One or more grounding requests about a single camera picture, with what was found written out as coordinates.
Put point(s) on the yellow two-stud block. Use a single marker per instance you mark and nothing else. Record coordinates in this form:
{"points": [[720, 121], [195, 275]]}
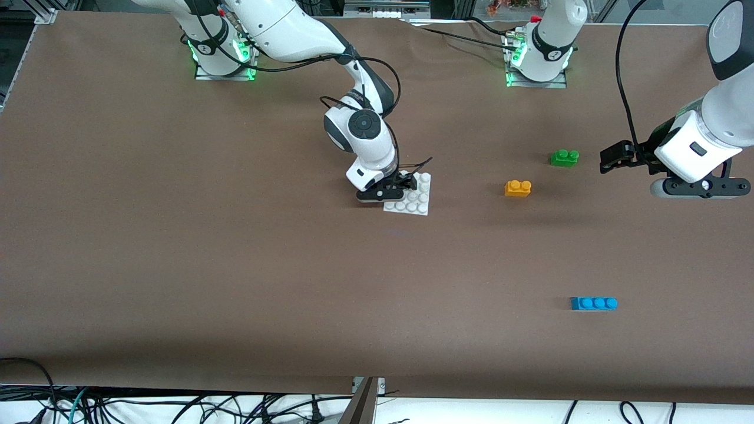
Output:
{"points": [[517, 189]]}

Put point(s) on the grey metal box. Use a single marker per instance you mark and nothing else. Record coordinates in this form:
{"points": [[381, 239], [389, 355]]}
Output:
{"points": [[383, 6]]}

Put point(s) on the silver bracket plate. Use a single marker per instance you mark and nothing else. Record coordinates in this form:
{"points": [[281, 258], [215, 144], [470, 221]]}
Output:
{"points": [[380, 386]]}

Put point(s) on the dark aluminium profile beam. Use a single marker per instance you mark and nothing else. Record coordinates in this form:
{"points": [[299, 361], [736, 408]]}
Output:
{"points": [[360, 406]]}

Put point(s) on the green two-stud block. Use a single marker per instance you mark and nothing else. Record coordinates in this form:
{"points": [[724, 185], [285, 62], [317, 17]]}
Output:
{"points": [[564, 159]]}

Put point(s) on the white studded base plate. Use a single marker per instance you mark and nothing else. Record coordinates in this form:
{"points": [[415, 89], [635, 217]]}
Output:
{"points": [[415, 203]]}

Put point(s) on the silver corner bracket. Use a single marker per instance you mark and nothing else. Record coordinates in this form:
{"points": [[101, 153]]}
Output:
{"points": [[47, 16]]}

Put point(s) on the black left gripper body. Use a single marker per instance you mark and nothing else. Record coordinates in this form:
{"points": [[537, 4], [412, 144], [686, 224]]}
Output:
{"points": [[642, 155]]}

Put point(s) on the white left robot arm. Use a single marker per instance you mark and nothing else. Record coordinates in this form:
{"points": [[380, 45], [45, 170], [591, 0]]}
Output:
{"points": [[551, 59]]}

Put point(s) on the blue three-stud block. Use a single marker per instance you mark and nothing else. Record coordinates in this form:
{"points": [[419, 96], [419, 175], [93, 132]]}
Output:
{"points": [[594, 304]]}

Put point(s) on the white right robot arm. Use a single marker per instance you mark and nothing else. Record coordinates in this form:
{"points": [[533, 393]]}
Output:
{"points": [[283, 23]]}

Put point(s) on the brown table cover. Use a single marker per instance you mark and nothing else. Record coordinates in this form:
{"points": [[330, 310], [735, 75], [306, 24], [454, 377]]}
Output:
{"points": [[377, 294]]}

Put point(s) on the orange brown object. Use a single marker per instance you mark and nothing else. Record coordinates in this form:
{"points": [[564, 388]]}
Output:
{"points": [[506, 6]]}

